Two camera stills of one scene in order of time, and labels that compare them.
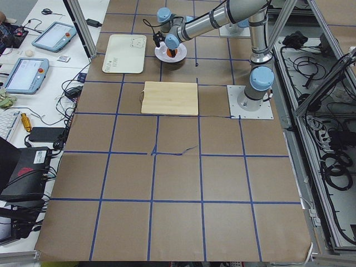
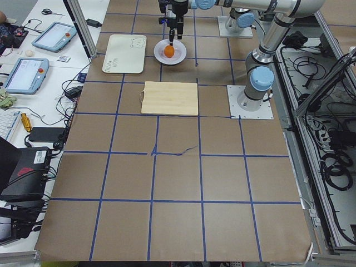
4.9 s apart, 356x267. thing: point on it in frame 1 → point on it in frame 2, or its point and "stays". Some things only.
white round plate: x=161 y=53 stays
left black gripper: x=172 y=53 → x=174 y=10
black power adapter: x=93 y=23 stays
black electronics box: x=28 y=178 stays
